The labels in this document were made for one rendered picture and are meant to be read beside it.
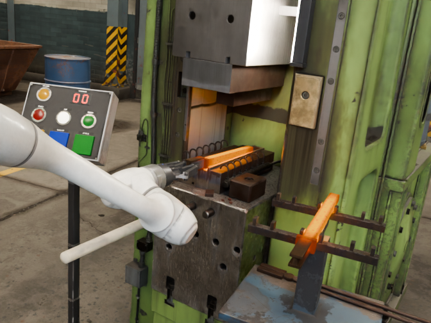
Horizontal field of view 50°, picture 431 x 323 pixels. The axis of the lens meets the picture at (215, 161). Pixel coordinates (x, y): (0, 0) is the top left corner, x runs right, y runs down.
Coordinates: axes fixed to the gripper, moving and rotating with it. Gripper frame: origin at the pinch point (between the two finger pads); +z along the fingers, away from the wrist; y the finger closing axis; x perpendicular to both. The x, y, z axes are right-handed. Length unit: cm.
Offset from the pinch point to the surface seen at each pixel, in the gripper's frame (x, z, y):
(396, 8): 58, 57, 43
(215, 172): -2.9, 5.3, 5.4
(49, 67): -27, 255, -405
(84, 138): 1.3, -9.9, -44.0
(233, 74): 31.4, 6.6, 7.7
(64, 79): -40, 263, -385
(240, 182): -3.8, 5.7, 15.4
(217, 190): -9.0, 5.3, 6.6
